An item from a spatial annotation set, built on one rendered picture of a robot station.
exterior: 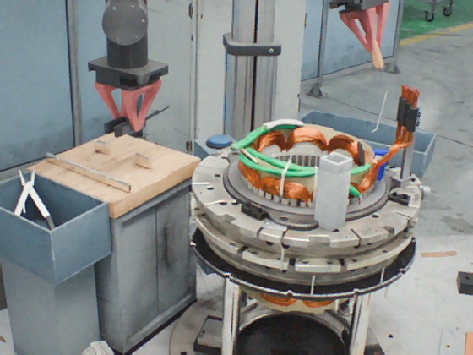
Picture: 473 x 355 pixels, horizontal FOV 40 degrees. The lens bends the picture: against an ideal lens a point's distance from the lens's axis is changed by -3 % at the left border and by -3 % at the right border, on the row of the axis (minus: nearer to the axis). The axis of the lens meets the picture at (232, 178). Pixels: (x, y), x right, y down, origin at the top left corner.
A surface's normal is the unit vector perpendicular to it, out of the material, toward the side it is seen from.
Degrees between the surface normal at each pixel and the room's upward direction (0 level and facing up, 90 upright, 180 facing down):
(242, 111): 90
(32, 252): 90
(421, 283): 0
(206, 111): 90
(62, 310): 90
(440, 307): 0
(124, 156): 0
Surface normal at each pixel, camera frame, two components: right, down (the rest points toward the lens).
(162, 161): 0.04, -0.90
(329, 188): -0.71, 0.28
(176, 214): 0.82, 0.27
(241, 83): 0.14, 0.44
